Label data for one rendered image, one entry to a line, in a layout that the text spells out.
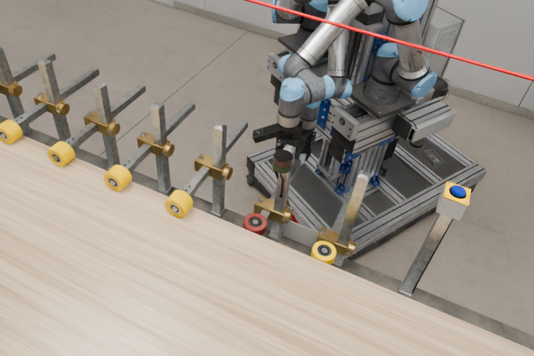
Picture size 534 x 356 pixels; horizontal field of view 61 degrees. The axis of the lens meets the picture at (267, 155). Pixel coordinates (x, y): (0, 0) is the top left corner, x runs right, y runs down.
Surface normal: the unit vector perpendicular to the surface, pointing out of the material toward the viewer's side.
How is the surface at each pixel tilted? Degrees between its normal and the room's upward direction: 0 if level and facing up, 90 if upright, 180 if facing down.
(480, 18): 90
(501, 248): 0
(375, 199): 0
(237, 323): 0
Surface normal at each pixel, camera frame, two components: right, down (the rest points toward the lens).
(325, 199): 0.08, -0.74
